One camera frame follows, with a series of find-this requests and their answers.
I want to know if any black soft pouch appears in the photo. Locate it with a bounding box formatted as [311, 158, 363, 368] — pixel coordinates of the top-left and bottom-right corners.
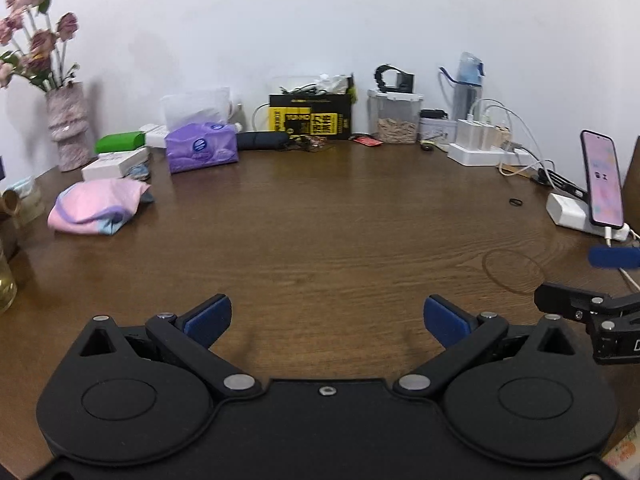
[236, 131, 291, 152]

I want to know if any pink speckled vase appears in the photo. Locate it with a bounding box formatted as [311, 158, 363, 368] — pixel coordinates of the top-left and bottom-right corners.
[46, 81, 90, 172]

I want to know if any blue water bottle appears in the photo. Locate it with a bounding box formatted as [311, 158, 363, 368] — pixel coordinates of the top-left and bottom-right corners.
[439, 51, 486, 121]

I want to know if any crumpled white tissue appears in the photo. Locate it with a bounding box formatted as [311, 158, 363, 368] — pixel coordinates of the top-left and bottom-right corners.
[317, 74, 348, 95]

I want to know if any beige charger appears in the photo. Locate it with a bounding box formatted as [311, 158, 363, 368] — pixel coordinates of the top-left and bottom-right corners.
[482, 125, 512, 151]

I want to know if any purple tissue pack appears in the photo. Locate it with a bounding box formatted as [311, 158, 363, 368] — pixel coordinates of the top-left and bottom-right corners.
[160, 87, 240, 175]

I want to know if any white small box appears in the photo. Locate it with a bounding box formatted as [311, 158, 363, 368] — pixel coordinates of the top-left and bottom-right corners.
[139, 124, 168, 148]

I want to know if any small white tin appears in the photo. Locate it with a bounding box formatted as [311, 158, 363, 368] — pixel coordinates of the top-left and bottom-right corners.
[419, 109, 457, 143]

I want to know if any black watch on stand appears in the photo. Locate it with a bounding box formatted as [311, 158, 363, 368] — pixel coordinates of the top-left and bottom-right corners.
[374, 64, 416, 94]

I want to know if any green box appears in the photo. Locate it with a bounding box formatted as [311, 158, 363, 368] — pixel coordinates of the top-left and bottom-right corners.
[95, 131, 146, 154]

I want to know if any white power strip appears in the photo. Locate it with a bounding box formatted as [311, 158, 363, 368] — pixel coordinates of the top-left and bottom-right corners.
[447, 142, 531, 167]

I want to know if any white phone stand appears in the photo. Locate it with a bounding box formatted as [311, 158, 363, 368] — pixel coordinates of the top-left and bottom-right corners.
[546, 192, 631, 242]

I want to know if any white phone cable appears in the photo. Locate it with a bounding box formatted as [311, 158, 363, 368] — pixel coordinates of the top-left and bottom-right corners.
[604, 227, 640, 293]

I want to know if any clear container with nuts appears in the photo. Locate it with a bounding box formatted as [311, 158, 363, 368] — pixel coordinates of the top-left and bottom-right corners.
[368, 89, 425, 144]

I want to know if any white charger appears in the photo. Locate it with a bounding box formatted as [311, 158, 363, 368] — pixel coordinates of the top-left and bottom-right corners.
[457, 119, 484, 151]

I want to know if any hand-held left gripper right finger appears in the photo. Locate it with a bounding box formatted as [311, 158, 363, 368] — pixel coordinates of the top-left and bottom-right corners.
[393, 294, 589, 402]

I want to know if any white flat box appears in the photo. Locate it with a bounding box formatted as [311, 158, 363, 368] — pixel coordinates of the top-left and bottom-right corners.
[81, 147, 150, 181]

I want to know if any dried pink rose bouquet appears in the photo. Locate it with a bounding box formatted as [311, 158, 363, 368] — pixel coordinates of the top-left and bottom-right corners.
[0, 0, 81, 93]

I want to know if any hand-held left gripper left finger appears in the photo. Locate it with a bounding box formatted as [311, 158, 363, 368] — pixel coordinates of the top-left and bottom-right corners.
[66, 294, 262, 402]

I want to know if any smartphone with pink screen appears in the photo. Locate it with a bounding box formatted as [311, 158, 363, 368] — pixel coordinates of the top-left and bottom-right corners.
[580, 130, 625, 228]

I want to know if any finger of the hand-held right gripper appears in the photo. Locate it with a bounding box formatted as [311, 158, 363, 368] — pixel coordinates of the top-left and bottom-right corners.
[588, 244, 640, 270]
[534, 283, 640, 322]

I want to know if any wooden chair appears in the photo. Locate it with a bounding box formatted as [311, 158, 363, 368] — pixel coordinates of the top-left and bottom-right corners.
[620, 135, 640, 221]

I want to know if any clear glass cup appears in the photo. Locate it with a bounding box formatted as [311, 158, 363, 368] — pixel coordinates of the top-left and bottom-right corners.
[0, 240, 18, 313]

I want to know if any pastel pink blue mesh garment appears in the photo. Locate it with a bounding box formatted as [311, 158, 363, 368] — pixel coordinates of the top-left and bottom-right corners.
[47, 177, 152, 237]

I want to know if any yellow black cardboard box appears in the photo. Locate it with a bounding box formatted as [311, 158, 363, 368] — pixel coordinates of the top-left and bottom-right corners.
[268, 93, 352, 140]

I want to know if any black plug clip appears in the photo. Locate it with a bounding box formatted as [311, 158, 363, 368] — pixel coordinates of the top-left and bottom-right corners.
[532, 169, 587, 198]

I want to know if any cartoon printed bag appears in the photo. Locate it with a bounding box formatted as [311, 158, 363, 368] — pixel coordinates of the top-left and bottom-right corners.
[600, 427, 640, 476]

